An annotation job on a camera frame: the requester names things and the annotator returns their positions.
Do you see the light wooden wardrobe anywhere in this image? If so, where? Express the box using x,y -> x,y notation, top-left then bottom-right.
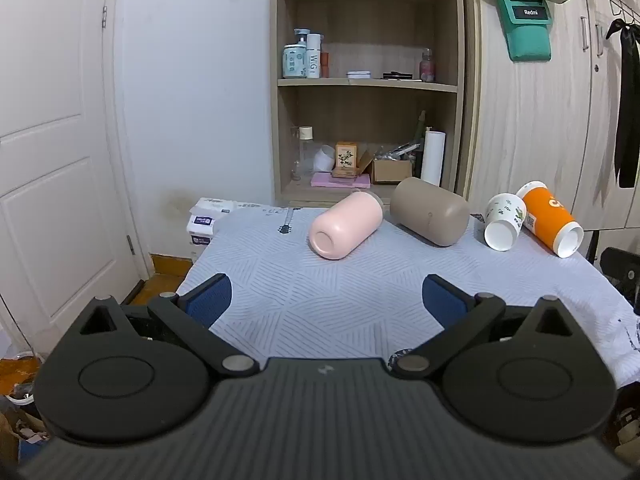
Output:
460,0 -> 640,235

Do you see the orange paper cup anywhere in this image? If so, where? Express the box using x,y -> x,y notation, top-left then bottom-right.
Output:
516,180 -> 585,259

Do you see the teal print pump bottle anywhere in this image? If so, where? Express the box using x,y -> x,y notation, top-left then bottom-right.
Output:
283,28 -> 308,79

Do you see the light grey patterned cloth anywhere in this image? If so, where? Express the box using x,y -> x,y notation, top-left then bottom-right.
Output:
176,203 -> 640,391

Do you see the floral print box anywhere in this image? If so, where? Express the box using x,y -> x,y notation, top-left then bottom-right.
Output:
335,141 -> 359,169

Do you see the black chair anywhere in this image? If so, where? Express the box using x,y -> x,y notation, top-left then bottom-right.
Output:
599,246 -> 640,313

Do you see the taupe cup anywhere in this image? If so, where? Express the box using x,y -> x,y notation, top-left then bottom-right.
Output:
390,176 -> 471,247

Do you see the pink cup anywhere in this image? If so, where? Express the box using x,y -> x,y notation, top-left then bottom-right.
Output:
308,190 -> 385,261

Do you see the clear bottle cream cap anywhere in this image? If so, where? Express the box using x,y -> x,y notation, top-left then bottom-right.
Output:
291,125 -> 315,181

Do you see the white paper roll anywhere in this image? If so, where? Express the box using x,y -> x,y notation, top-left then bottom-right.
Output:
421,130 -> 446,187

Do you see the floor clutter pile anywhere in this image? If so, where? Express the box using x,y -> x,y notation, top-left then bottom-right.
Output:
0,355 -> 48,463

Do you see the teal pouch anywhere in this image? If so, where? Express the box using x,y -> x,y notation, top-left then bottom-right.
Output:
497,0 -> 554,62

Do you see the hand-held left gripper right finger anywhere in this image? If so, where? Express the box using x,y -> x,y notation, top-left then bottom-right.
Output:
389,273 -> 591,379

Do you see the black hanging ribbon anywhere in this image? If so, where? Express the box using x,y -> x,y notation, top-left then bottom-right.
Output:
606,19 -> 640,189

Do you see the open cardboard box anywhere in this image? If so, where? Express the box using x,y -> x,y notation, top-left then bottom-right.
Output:
359,151 -> 414,184

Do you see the dark green bottle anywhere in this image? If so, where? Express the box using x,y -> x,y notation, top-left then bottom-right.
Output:
412,110 -> 427,161

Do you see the wooden shelf unit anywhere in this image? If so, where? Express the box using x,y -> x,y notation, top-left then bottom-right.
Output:
269,0 -> 467,209

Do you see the blue label tissue pack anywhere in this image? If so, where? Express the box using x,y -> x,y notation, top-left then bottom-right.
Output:
186,214 -> 219,248

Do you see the flat pink box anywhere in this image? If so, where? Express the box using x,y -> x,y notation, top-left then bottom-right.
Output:
311,172 -> 371,187

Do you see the white door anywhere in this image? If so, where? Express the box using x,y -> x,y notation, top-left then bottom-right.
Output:
0,0 -> 151,358

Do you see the small white cup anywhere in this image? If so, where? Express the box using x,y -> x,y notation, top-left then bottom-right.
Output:
313,145 -> 336,172

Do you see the tall white bottle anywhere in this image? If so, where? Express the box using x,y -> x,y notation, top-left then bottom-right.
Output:
306,33 -> 322,79

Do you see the white floral paper cup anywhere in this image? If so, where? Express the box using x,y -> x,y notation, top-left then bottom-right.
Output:
483,192 -> 528,252

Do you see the white tissue pack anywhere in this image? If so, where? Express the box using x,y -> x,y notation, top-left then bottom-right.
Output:
191,198 -> 237,221

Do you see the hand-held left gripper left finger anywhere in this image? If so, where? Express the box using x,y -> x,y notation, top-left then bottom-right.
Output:
60,273 -> 261,377

